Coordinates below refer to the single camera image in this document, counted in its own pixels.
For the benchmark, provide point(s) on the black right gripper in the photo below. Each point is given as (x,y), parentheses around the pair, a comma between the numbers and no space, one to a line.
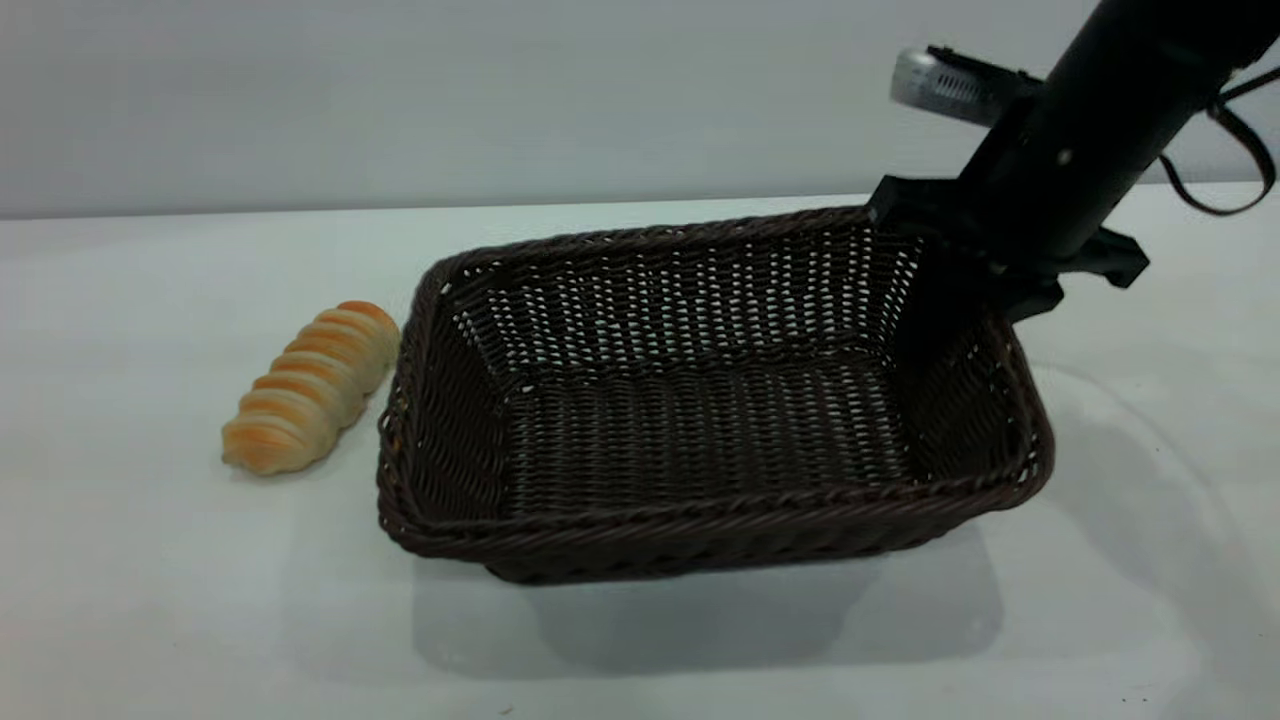
(1050,190)

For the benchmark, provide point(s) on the black woven wicker basket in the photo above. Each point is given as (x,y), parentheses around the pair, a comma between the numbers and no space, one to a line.
(700,430)

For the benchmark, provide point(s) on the golden ridged bread loaf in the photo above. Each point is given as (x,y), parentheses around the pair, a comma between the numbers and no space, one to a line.
(310,390)

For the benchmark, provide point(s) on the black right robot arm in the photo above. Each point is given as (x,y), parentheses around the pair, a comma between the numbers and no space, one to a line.
(1150,60)

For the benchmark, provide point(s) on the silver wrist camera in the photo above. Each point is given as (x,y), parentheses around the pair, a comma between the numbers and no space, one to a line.
(945,85)

